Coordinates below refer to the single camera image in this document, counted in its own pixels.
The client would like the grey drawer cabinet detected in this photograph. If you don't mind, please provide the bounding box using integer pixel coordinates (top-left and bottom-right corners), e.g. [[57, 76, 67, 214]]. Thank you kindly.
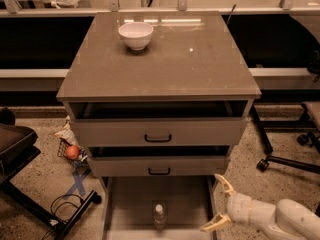
[[55, 11, 262, 188]]

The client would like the top grey drawer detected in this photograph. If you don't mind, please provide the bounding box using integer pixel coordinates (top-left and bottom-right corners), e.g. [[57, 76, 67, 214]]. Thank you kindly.
[[67, 100, 252, 147]]

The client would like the red apple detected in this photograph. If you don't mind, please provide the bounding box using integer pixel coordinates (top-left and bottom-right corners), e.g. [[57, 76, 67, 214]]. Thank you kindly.
[[65, 145, 80, 160]]

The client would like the black chair left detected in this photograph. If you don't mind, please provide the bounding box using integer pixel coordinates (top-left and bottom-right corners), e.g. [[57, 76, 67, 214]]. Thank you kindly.
[[0, 107, 103, 240]]

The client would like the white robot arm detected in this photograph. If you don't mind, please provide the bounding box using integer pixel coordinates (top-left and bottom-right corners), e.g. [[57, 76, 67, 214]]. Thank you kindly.
[[200, 174, 320, 240]]

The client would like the bottom grey drawer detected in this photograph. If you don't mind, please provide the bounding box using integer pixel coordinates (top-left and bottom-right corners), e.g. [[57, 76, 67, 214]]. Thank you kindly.
[[102, 176, 218, 240]]

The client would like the black cable on floor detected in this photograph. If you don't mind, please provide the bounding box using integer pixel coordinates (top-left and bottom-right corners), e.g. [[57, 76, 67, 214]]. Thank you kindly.
[[41, 193, 86, 240]]

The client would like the clear plastic water bottle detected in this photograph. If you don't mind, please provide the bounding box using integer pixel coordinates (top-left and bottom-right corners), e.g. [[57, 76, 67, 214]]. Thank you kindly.
[[152, 201, 168, 231]]

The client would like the black middle drawer handle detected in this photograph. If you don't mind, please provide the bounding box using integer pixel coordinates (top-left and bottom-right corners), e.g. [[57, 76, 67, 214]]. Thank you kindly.
[[148, 167, 171, 176]]

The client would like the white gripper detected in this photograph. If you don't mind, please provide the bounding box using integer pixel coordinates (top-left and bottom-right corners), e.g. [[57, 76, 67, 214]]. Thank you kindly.
[[200, 174, 252, 233]]

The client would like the grey drawer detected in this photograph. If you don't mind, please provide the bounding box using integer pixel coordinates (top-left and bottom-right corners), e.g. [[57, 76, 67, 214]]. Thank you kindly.
[[67, 100, 252, 147], [88, 146, 230, 177], [102, 176, 218, 240]]

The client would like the black drawer handle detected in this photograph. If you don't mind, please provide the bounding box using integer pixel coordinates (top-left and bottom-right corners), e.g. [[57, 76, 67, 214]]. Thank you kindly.
[[144, 134, 172, 143], [148, 167, 171, 176]]

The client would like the black top drawer handle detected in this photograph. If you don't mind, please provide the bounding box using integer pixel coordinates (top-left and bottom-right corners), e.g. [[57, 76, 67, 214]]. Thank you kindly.
[[144, 134, 172, 143]]

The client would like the crumpled snack bag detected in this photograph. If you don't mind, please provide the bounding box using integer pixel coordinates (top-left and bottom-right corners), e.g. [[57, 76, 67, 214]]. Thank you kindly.
[[54, 116, 79, 146]]

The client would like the white ceramic bowl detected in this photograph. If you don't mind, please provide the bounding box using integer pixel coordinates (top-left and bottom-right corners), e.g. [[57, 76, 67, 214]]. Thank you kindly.
[[118, 22, 154, 50]]

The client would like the middle grey drawer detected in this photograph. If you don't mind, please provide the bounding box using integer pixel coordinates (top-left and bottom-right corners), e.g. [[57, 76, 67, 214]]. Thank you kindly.
[[88, 146, 230, 177]]

